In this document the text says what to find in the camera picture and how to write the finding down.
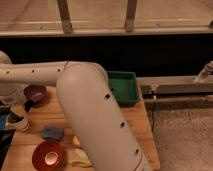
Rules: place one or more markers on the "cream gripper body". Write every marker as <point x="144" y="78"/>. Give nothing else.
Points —
<point x="12" y="100"/>

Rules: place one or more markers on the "black dish brush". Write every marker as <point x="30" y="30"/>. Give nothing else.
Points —
<point x="18" y="112"/>

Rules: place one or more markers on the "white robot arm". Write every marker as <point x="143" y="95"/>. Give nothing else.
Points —
<point x="89" y="106"/>

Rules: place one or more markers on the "purple bowl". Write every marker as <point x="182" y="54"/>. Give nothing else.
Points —
<point x="35" y="93"/>

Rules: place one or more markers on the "blue sponge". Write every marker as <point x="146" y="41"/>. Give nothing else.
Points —
<point x="52" y="133"/>

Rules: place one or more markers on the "red bowl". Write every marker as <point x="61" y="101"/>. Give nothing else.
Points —
<point x="47" y="156"/>

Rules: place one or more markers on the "yellow round fruit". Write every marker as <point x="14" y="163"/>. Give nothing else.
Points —
<point x="76" y="142"/>

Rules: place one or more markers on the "yellow banana peel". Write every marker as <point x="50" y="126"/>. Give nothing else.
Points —
<point x="82" y="159"/>

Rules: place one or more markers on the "green plastic tray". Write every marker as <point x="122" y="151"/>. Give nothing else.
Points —
<point x="124" y="87"/>

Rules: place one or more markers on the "wooden window post left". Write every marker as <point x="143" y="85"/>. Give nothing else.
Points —
<point x="65" y="16"/>

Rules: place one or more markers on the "wooden window post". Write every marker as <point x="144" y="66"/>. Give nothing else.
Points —
<point x="130" y="15"/>
<point x="65" y="16"/>

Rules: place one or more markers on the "wooden window post right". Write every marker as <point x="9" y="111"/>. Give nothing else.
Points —
<point x="130" y="15"/>

